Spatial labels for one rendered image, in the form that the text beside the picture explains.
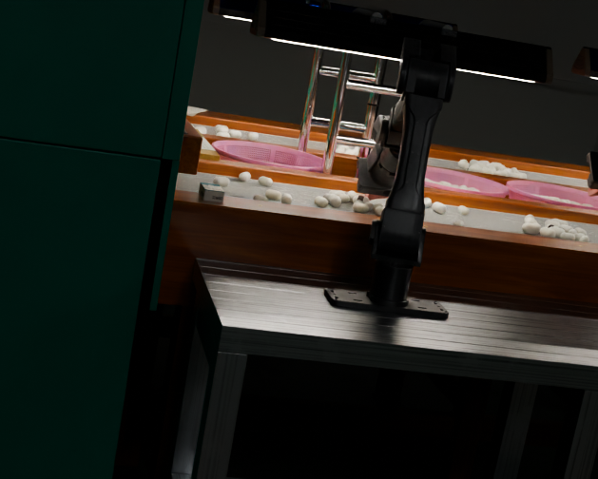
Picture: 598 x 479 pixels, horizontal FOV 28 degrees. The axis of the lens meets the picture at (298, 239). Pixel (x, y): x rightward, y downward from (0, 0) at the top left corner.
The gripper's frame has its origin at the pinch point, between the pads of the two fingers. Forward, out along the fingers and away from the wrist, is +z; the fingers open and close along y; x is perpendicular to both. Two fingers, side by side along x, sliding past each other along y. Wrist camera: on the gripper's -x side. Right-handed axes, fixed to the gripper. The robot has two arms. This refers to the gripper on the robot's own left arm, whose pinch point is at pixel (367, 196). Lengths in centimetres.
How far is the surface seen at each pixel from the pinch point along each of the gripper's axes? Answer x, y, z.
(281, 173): -6.7, 16.3, 6.7
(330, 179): -6.7, 5.7, 6.5
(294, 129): -51, -3, 58
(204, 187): 16.0, 39.3, -22.9
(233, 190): 4.0, 28.9, -2.2
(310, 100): -35.7, 4.7, 20.8
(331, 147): -14.8, 5.0, 7.1
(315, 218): 20.4, 19.9, -24.9
